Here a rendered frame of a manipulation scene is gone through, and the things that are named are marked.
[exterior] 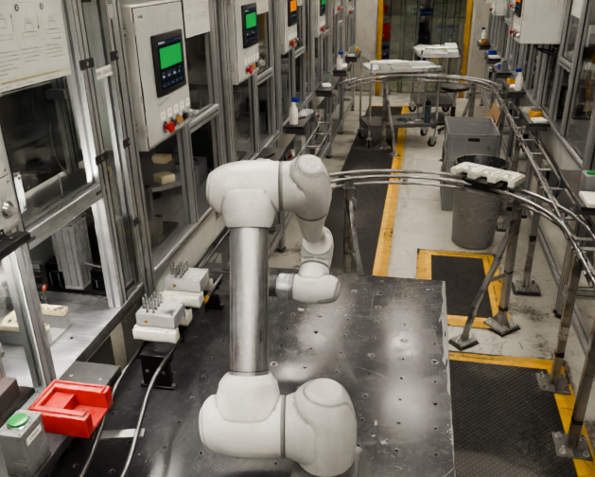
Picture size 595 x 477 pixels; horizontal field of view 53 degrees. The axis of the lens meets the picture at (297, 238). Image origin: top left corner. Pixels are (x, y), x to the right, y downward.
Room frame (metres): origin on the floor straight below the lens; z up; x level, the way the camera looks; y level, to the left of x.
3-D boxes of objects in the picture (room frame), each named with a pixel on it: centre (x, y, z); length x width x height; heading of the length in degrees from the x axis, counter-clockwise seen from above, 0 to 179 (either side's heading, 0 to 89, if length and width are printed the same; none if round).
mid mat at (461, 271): (3.40, -1.05, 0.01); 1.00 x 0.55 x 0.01; 168
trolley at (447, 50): (8.01, -1.85, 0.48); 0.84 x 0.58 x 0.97; 176
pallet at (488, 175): (3.07, -1.03, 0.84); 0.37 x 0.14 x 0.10; 46
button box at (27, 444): (1.01, 0.61, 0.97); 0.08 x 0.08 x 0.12; 78
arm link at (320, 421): (1.19, -0.05, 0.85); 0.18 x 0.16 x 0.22; 88
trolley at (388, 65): (6.85, -1.20, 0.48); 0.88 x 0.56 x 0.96; 96
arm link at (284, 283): (1.80, 0.04, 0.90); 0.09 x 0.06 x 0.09; 170
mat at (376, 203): (5.97, -0.80, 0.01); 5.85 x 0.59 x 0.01; 168
